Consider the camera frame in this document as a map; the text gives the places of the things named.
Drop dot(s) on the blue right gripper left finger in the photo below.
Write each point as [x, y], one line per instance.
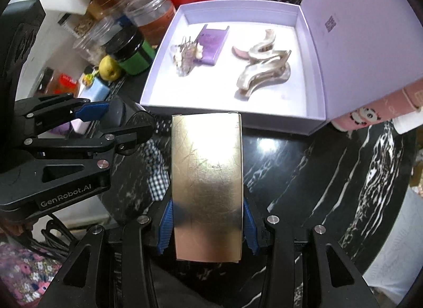
[165, 225]

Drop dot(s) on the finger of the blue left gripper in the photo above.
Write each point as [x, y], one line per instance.
[92, 111]

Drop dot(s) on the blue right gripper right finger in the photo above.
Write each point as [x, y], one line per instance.
[250, 229]

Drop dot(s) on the gold rectangular box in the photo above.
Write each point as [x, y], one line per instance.
[207, 186]

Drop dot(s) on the small pearl hair clip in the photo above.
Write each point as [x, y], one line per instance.
[185, 55]

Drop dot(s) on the pink round compact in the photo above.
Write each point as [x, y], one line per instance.
[240, 53]

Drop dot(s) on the white blue gradient box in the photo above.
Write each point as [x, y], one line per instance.
[97, 92]

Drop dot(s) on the small yellow flower toy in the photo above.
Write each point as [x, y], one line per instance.
[88, 77]

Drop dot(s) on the red label jar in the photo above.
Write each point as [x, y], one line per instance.
[62, 83]

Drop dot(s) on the yellow lemon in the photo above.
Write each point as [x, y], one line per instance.
[109, 69]

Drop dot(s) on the checkered black white scrunchie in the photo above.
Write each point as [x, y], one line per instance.
[158, 179]

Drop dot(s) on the clear jar white beans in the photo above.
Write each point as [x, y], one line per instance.
[91, 46]

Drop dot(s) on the green jar black lid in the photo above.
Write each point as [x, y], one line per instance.
[131, 50]

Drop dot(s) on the black lid nut jar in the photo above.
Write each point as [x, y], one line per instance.
[76, 24]

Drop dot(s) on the clear jar dark red contents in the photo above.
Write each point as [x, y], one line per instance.
[151, 17]

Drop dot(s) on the purple small flat box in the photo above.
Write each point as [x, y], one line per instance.
[210, 43]

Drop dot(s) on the large pearly hair claw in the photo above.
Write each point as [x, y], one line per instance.
[266, 66]

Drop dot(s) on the lavender open gift box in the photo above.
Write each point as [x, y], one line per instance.
[345, 55]

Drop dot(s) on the pink panda tube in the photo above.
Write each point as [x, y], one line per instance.
[401, 102]

